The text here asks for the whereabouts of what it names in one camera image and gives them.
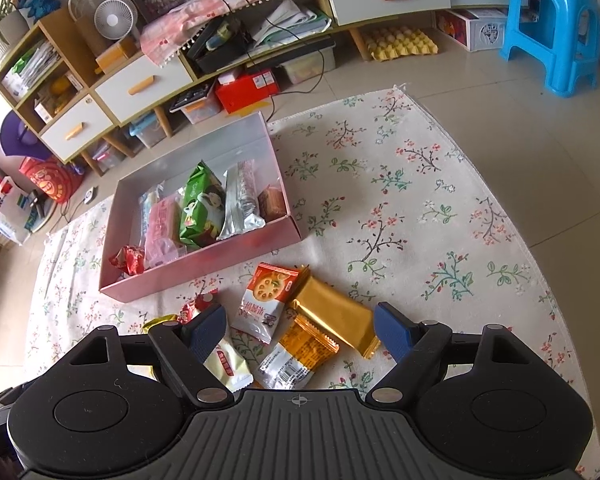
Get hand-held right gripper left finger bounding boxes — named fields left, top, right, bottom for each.
left=72, top=304, right=235, bottom=409

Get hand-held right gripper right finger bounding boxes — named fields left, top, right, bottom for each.
left=365, top=302, right=526, bottom=406

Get red white candy packet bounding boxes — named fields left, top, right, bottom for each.
left=178, top=290, right=220, bottom=324

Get white red-label snack packet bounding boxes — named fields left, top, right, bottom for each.
left=202, top=337, right=254, bottom=392

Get yellow snack packet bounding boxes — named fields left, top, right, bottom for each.
left=141, top=314, right=182, bottom=337

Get gold snack packet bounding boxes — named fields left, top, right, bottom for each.
left=287, top=266, right=382, bottom=359

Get orange white cracker packet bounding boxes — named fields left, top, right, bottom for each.
left=229, top=262, right=301, bottom=345

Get orange clear snack packet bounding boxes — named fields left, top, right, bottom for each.
left=253, top=316, right=340, bottom=390

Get small red snack packet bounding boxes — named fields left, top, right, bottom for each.
left=108, top=244, right=146, bottom=276

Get pink translucent snack packet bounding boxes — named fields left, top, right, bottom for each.
left=143, top=195, right=187, bottom=269

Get green snack packet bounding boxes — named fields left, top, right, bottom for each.
left=178, top=161, right=227, bottom=249

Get silver red-print snack packet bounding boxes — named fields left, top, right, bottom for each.
left=215, top=160, right=266, bottom=242

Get brown cookie packet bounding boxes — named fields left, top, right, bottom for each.
left=257, top=186, right=287, bottom=223

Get pink cardboard box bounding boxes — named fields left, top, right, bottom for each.
left=99, top=111, right=302, bottom=304

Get white paper bag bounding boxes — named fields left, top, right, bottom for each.
left=0, top=175, right=47, bottom=247

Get clear bin blue lid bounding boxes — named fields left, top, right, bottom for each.
left=129, top=112, right=168, bottom=149

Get red gift bag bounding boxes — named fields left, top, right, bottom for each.
left=19, top=157, right=84, bottom=204

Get clear storage bin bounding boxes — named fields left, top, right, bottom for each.
left=169, top=85, right=223, bottom=124
left=281, top=45, right=337, bottom=86

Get red cardboard box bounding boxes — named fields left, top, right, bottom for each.
left=214, top=70, right=280, bottom=115

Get purple hat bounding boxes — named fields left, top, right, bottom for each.
left=0, top=110, right=52, bottom=159

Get black tray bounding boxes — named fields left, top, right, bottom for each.
left=185, top=19, right=255, bottom=74

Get yellow egg tray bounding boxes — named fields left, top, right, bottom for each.
left=360, top=25, right=439, bottom=62

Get orange small box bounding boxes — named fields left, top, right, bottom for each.
left=95, top=37, right=139, bottom=74

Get wooden shelf cabinet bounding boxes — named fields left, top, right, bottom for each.
left=0, top=7, right=122, bottom=165

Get white box blue print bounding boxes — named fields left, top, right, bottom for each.
left=436, top=8, right=512, bottom=53

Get pink printed cloth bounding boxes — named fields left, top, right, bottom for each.
left=139, top=0, right=397, bottom=67

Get white desk fan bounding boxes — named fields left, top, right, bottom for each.
left=93, top=0, right=139, bottom=42

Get blue plastic stool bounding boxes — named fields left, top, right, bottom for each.
left=498, top=0, right=600, bottom=99

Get black cable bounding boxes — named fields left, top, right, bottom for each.
left=244, top=35, right=327, bottom=122

